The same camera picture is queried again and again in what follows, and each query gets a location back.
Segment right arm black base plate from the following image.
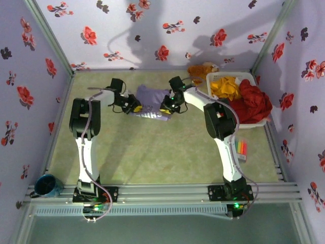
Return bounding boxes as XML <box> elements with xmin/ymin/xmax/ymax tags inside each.
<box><xmin>207</xmin><ymin>185</ymin><xmax>254</xmax><ymax>202</ymax></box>

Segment brown plush toy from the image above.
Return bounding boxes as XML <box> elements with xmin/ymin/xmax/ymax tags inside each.
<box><xmin>187</xmin><ymin>62</ymin><xmax>219</xmax><ymax>86</ymax></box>

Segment red t-shirt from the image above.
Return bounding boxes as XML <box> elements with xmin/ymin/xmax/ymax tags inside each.
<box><xmin>228</xmin><ymin>79</ymin><xmax>273</xmax><ymax>125</ymax></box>

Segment orange t-shirt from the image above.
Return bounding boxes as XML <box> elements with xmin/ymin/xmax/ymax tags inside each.
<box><xmin>210</xmin><ymin>77</ymin><xmax>241</xmax><ymax>101</ymax></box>

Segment grey slotted cable duct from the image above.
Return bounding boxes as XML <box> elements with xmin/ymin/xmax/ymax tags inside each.
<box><xmin>34</xmin><ymin>204</ymin><xmax>228</xmax><ymax>217</ymax></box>

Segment circuit board green light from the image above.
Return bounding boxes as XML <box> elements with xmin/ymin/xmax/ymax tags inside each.
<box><xmin>83</xmin><ymin>204</ymin><xmax>108</xmax><ymax>215</ymax></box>
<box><xmin>227</xmin><ymin>202</ymin><xmax>249</xmax><ymax>212</ymax></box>

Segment purple t-shirt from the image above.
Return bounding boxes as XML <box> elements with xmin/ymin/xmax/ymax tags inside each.
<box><xmin>128</xmin><ymin>84</ymin><xmax>176</xmax><ymax>122</ymax></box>

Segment aluminium corner post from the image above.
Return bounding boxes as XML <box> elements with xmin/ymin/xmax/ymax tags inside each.
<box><xmin>24</xmin><ymin>0</ymin><xmax>76</xmax><ymax>77</ymax></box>
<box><xmin>251</xmin><ymin>0</ymin><xmax>298</xmax><ymax>74</ymax></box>

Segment white plastic laundry basket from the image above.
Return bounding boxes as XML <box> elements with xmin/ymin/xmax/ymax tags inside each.
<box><xmin>206</xmin><ymin>72</ymin><xmax>271</xmax><ymax>130</ymax></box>

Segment right arm lilac cable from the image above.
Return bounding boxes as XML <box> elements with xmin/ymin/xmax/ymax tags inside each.
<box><xmin>181</xmin><ymin>76</ymin><xmax>259</xmax><ymax>221</ymax></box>

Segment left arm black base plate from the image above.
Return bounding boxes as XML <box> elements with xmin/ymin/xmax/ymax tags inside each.
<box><xmin>73</xmin><ymin>186</ymin><xmax>119</xmax><ymax>203</ymax></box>

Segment blue mug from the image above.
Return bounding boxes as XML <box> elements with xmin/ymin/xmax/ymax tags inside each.
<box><xmin>29</xmin><ymin>174</ymin><xmax>64</xmax><ymax>198</ymax></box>

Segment colourful sticky notes pack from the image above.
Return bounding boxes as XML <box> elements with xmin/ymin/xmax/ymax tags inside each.
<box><xmin>235</xmin><ymin>138</ymin><xmax>248</xmax><ymax>162</ymax></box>

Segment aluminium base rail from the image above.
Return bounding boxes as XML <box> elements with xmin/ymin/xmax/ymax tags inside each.
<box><xmin>24</xmin><ymin>181</ymin><xmax>303</xmax><ymax>204</ymax></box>

